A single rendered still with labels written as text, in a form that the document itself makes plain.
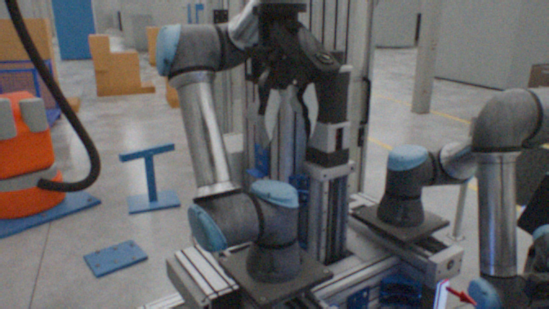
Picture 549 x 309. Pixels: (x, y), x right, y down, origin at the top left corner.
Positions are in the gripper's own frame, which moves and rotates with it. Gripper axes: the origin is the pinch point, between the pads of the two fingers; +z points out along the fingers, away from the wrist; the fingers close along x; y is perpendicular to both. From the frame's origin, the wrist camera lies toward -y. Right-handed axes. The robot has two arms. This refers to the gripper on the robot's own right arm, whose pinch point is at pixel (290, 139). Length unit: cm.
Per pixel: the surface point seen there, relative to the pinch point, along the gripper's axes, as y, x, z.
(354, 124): 128, -165, 52
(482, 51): 419, -943, 64
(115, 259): 215, -24, 144
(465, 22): 481, -961, 1
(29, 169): 332, 6, 106
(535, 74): 208, -685, 73
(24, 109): 334, 1, 55
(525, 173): 38, -218, 72
